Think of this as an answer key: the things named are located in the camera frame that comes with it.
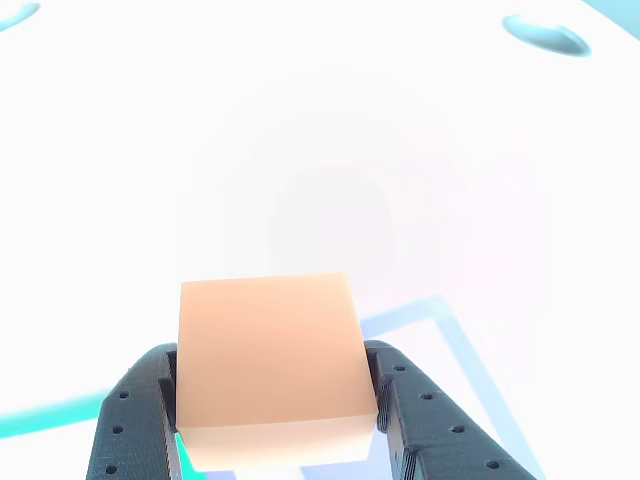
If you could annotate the orange block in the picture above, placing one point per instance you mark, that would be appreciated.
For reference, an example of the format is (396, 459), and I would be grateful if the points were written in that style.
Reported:
(270, 350)

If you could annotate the round table grommet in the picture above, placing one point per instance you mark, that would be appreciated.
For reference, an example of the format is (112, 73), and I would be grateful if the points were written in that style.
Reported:
(547, 35)
(15, 17)

